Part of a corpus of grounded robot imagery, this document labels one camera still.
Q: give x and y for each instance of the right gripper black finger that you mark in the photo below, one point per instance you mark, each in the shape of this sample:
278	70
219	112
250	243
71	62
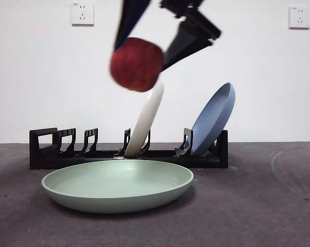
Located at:
184	42
130	20

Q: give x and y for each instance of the red apple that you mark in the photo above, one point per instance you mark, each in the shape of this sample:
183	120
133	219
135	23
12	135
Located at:
137	64

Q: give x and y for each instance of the green plate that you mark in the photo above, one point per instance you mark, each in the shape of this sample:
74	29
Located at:
113	198

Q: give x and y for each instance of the blue plate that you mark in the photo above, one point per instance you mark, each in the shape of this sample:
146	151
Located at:
209	126

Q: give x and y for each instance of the white plate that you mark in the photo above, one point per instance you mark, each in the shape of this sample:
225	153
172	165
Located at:
146	121

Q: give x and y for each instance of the black plate rack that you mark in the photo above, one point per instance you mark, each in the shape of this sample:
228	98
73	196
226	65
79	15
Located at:
41	160

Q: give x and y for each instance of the white wall socket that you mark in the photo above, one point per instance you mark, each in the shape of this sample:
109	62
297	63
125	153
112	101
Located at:
83	14
299	17

